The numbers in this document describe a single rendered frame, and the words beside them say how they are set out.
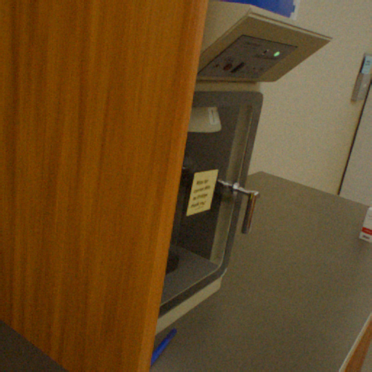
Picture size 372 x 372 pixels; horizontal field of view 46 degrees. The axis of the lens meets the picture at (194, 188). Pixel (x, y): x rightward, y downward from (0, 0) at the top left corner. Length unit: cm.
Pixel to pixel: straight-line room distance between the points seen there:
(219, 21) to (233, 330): 59
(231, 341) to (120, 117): 50
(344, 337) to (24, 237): 65
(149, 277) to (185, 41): 29
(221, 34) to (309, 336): 63
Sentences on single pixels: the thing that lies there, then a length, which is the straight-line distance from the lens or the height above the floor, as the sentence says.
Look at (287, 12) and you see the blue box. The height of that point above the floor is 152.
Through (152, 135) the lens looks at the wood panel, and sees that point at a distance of 52.
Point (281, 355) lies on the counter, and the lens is 88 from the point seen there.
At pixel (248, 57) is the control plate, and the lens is 66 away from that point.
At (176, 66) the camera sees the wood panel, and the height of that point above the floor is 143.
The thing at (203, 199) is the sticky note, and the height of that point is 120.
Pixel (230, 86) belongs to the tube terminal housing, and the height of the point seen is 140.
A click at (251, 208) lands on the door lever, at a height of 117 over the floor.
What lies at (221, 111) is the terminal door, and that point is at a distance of 74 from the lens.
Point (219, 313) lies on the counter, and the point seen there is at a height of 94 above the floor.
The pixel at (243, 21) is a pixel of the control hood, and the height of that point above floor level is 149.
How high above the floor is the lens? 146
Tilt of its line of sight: 19 degrees down
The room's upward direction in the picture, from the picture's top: 10 degrees clockwise
